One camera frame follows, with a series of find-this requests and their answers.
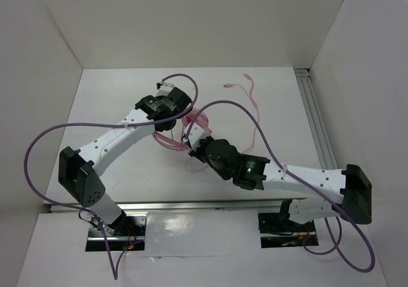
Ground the aluminium side rail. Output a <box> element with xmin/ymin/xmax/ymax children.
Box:
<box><xmin>294</xmin><ymin>68</ymin><xmax>339</xmax><ymax>169</ymax></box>

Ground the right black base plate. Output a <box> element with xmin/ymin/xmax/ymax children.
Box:
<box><xmin>258</xmin><ymin>213</ymin><xmax>319</xmax><ymax>249</ymax></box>

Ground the aluminium front rail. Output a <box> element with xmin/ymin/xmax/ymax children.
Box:
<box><xmin>49</xmin><ymin>197</ymin><xmax>288</xmax><ymax>212</ymax></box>

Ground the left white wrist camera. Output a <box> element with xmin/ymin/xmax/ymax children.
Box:
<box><xmin>156</xmin><ymin>82</ymin><xmax>175</xmax><ymax>97</ymax></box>

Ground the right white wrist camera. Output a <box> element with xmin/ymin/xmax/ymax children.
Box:
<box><xmin>182</xmin><ymin>124</ymin><xmax>208</xmax><ymax>150</ymax></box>

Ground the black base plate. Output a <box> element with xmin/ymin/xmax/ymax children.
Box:
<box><xmin>258</xmin><ymin>213</ymin><xmax>319</xmax><ymax>249</ymax></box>
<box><xmin>85</xmin><ymin>215</ymin><xmax>147</xmax><ymax>252</ymax></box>

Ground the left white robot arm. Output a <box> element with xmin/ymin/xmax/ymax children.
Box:
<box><xmin>58</xmin><ymin>87</ymin><xmax>192</xmax><ymax>235</ymax></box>

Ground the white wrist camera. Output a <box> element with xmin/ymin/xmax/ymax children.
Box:
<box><xmin>182</xmin><ymin>124</ymin><xmax>208</xmax><ymax>150</ymax></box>
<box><xmin>156</xmin><ymin>82</ymin><xmax>175</xmax><ymax>97</ymax></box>

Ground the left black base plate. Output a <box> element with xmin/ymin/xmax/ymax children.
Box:
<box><xmin>85</xmin><ymin>215</ymin><xmax>147</xmax><ymax>252</ymax></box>

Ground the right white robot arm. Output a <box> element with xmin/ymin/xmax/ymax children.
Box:
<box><xmin>186</xmin><ymin>136</ymin><xmax>372</xmax><ymax>231</ymax></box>

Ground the pink headphone cable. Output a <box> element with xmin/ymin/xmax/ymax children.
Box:
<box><xmin>181</xmin><ymin>73</ymin><xmax>261</xmax><ymax>173</ymax></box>

